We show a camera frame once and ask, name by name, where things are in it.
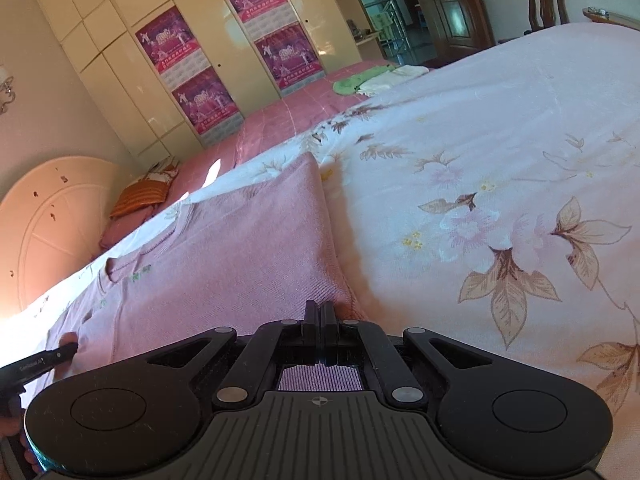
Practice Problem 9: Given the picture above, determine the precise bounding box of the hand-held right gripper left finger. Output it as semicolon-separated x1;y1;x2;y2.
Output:
145;300;322;409

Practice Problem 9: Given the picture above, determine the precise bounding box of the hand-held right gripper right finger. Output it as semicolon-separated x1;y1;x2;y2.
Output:
321;301;496;407

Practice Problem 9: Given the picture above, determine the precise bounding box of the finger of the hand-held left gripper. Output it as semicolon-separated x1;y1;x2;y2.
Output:
44;341;80;369

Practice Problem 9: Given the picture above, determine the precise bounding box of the pink knit sweater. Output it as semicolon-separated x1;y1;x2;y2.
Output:
47;152;371;393

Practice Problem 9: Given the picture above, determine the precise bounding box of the person's left hand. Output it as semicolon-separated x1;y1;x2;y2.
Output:
0;410;41;478

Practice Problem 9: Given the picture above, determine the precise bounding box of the round cream headboard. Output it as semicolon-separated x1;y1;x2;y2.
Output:
0;156;138;313

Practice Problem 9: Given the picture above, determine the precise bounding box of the pink pillow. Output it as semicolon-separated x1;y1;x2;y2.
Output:
99;204;157;252

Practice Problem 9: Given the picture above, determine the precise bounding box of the orange striped pillow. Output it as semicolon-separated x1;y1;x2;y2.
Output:
109;176;173;219

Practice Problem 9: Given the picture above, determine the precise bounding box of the white patterned pillow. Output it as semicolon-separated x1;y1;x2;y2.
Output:
144;159;181;187

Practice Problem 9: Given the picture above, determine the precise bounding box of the white floral bedsheet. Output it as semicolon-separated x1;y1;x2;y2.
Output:
0;22;640;480

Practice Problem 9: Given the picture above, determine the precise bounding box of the pink checked bed cover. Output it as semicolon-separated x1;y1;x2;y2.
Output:
97;57;396;261

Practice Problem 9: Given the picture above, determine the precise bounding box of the green cloth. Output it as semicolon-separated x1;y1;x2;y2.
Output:
333;73;383;96

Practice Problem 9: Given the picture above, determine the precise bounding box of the white folded cloth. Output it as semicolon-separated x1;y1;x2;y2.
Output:
359;64;430;95

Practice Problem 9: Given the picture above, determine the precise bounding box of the cream wardrobe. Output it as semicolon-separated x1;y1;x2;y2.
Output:
34;0;362;162

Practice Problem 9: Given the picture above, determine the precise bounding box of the metal railing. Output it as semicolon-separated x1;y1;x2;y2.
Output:
364;0;403;43

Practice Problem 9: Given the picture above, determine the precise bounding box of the cream open shelf unit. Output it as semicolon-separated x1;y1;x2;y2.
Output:
326;0;385;62

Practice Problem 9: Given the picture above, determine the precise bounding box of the dark wooden door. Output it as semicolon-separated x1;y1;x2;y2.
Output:
399;0;497;69

